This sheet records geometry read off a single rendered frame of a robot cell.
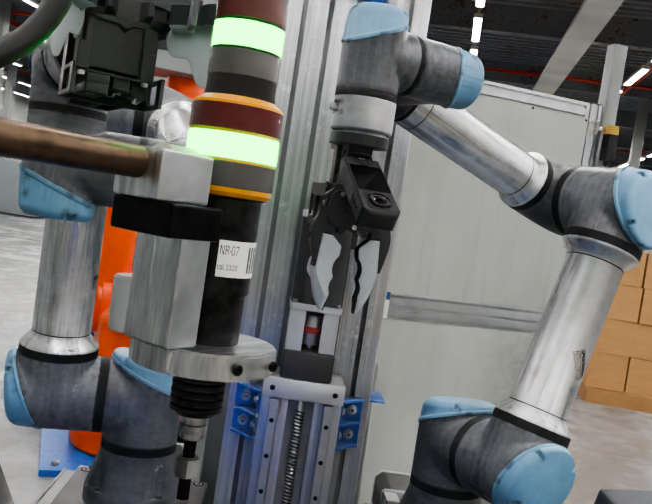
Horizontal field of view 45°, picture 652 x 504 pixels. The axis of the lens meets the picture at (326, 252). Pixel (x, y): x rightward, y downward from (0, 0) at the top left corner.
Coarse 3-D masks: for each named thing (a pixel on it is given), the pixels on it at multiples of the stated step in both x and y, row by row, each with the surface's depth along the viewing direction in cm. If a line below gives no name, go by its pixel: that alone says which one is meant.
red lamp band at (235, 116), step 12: (192, 108) 37; (204, 108) 36; (216, 108) 35; (228, 108) 35; (240, 108) 35; (252, 108) 35; (192, 120) 36; (204, 120) 36; (216, 120) 35; (228, 120) 35; (240, 120) 35; (252, 120) 36; (264, 120) 36; (276, 120) 37; (252, 132) 36; (264, 132) 36; (276, 132) 37
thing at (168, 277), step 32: (160, 160) 32; (192, 160) 34; (128, 192) 34; (160, 192) 32; (192, 192) 34; (128, 224) 34; (160, 224) 33; (192, 224) 34; (160, 256) 35; (192, 256) 34; (160, 288) 34; (192, 288) 35; (128, 320) 36; (160, 320) 34; (192, 320) 35; (160, 352) 35; (192, 352) 35; (224, 352) 36; (256, 352) 37
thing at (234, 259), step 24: (240, 216) 36; (240, 240) 36; (216, 264) 36; (240, 264) 37; (216, 288) 36; (240, 288) 37; (216, 312) 36; (240, 312) 38; (216, 336) 37; (192, 384) 37; (216, 384) 38; (192, 408) 37; (216, 408) 38
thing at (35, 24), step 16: (48, 0) 29; (64, 0) 29; (32, 16) 28; (48, 16) 28; (64, 16) 29; (16, 32) 28; (32, 32) 28; (48, 32) 29; (0, 48) 27; (16, 48) 28; (32, 48) 28; (0, 64) 27
